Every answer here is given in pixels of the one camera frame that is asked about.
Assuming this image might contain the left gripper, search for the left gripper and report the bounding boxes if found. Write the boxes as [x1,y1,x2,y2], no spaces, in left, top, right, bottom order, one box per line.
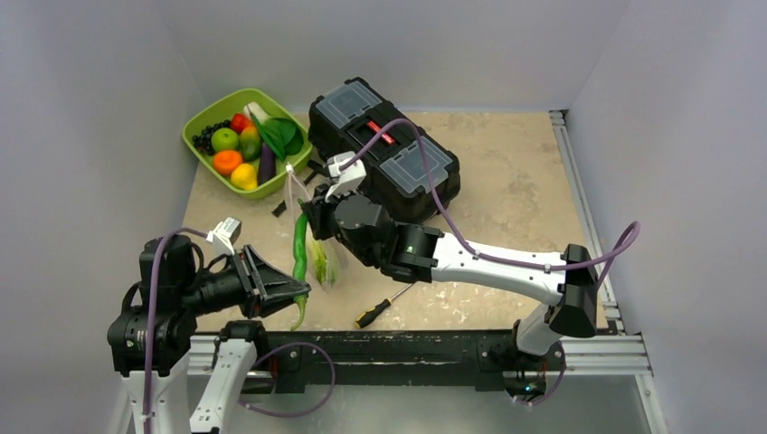
[180,242,309,316]

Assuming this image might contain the toy green bean pod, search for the toy green bean pod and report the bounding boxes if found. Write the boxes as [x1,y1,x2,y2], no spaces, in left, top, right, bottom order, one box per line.
[290,213,308,331]

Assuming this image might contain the clear zip top bag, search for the clear zip top bag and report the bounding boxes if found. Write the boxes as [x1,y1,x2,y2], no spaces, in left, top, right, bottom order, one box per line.
[283,164,342,293]

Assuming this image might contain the toy purple eggplant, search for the toy purple eggplant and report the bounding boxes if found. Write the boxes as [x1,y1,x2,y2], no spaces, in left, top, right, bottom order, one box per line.
[257,142,276,185]

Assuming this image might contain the toy lemon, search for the toy lemon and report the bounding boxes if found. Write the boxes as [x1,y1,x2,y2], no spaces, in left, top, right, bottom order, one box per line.
[230,163,259,191]

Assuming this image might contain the toy green onion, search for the toy green onion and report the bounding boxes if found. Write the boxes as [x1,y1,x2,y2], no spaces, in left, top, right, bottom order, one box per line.
[307,238,340,290]

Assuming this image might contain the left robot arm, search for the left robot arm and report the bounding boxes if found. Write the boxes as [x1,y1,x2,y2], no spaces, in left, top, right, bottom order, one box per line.
[107,233,310,433]

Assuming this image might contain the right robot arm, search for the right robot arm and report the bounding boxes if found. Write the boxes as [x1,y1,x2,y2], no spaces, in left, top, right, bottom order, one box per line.
[301,193,598,368]

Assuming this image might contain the black toolbox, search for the black toolbox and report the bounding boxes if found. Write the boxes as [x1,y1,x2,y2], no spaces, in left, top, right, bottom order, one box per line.
[308,77,461,223]

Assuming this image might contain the black hammer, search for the black hammer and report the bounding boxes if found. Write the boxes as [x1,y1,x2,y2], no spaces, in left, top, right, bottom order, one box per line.
[271,160,327,219]

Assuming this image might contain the yellow black screwdriver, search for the yellow black screwdriver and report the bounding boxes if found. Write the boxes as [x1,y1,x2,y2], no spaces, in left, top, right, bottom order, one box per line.
[355,283,414,329]

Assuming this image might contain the toy green leaf vegetable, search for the toy green leaf vegetable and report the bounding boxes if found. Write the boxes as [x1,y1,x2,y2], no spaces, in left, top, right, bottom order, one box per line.
[253,117,304,161]

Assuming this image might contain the toy orange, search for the toy orange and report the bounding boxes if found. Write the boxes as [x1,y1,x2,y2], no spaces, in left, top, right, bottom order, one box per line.
[212,149,244,177]

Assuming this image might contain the toy mango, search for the toy mango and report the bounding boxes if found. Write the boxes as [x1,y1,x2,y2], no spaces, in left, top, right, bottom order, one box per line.
[239,126,262,162]

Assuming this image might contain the green plastic bin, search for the green plastic bin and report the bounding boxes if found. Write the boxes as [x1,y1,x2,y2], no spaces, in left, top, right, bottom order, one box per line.
[180,87,314,200]

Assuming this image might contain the toy green apple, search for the toy green apple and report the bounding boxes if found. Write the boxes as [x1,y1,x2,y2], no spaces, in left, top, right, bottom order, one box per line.
[211,127,240,153]

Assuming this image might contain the toy black grapes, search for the toy black grapes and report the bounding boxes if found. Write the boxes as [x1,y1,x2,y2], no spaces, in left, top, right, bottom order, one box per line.
[192,119,231,156]

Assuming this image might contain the toy red strawberry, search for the toy red strawberry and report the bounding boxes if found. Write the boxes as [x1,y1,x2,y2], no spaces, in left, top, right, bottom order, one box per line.
[230,113,254,134]

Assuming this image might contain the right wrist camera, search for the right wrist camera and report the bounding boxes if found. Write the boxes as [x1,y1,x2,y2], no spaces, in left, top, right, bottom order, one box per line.
[325,151,366,202]

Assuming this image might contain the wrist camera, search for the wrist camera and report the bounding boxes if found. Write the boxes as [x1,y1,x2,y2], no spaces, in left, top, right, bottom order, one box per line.
[205,217,241,256]
[325,151,366,202]

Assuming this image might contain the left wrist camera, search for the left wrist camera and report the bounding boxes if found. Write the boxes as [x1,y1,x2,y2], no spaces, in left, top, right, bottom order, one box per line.
[205,217,241,256]

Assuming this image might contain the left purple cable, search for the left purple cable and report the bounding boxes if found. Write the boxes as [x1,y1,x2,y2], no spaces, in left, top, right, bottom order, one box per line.
[141,226,211,434]

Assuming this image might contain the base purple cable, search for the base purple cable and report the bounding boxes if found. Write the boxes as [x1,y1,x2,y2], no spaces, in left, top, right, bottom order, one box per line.
[238,341,336,420]

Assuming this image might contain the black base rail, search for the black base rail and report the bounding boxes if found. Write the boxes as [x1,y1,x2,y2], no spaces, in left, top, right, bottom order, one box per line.
[243,330,564,397]

